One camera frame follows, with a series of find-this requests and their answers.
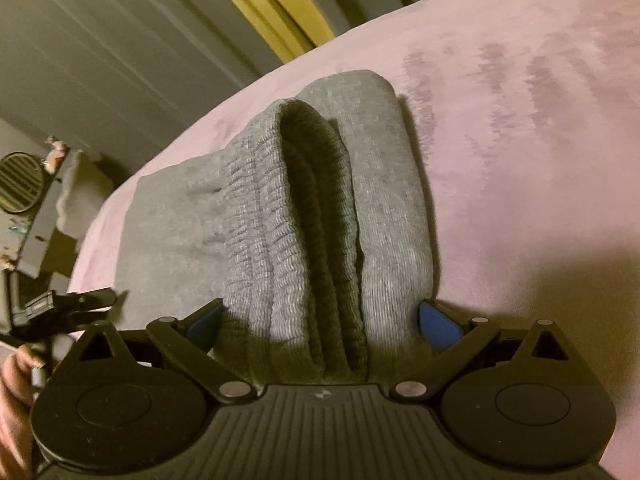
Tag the person's left hand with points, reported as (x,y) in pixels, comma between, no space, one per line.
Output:
(12,390)

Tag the grey curtain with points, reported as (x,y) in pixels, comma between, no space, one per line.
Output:
(100,50)

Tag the grey pants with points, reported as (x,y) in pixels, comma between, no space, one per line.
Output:
(300,210)

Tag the pink blanket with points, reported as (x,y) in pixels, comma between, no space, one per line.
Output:
(525,160)

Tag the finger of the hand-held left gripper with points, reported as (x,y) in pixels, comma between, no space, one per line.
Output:
(87,300)

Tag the small pink white object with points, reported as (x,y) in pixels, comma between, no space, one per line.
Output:
(56,150)

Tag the dark shelf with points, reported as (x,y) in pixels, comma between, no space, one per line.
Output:
(30,245)

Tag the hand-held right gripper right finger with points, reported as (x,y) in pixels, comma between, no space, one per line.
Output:
(437,327)

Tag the white cloth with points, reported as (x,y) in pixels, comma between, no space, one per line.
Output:
(75,195)

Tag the round dark fan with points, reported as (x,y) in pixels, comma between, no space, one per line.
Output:
(20,182)

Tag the yellow curtain panel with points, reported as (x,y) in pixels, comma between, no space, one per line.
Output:
(272,5)

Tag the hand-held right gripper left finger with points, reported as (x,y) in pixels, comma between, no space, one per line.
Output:
(202,329)

